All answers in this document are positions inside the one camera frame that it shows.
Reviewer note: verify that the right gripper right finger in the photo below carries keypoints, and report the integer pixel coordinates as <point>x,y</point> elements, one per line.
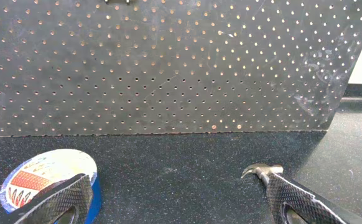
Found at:
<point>299,196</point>

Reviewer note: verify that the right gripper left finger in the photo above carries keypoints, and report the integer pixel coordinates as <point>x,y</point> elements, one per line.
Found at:
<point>50,202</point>

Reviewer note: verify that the roll of blue tape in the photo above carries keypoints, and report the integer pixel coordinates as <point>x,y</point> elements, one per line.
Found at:
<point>44,168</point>

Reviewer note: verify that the hammer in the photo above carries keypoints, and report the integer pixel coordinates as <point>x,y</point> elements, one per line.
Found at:
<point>262,170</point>

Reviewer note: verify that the black pegboard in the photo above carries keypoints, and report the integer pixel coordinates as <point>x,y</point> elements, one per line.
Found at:
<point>168,68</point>

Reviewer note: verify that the metal hook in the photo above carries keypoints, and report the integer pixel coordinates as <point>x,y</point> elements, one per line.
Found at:
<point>117,1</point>

